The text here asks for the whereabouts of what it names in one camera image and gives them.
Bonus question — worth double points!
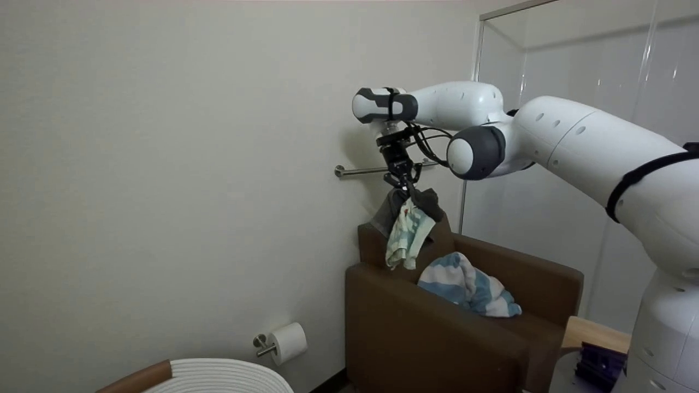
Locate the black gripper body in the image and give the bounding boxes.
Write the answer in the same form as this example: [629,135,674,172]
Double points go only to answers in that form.
[375,128,425,191]

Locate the green patterned white cloth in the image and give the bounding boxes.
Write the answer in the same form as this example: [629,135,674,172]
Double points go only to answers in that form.
[383,196,437,273]

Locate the chrome towel bar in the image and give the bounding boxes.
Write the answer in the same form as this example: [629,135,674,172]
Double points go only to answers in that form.
[332,160,442,181]

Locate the purple object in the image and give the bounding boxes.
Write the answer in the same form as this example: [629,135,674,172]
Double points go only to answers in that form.
[575,343,629,390]

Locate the white toilet paper roll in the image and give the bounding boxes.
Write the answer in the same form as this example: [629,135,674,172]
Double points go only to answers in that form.
[268,322,310,366]

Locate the chrome toilet paper holder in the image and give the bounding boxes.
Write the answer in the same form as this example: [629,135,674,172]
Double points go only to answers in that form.
[252,333,282,360]

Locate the light wooden side table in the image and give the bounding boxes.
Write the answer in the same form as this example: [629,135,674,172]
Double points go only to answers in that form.
[559,315,633,359]

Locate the glass shower enclosure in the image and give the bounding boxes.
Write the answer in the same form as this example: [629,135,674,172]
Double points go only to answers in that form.
[457,0,699,336]

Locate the white woven basket brown handles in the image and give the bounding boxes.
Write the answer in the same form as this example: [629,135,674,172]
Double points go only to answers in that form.
[97,357,298,393]

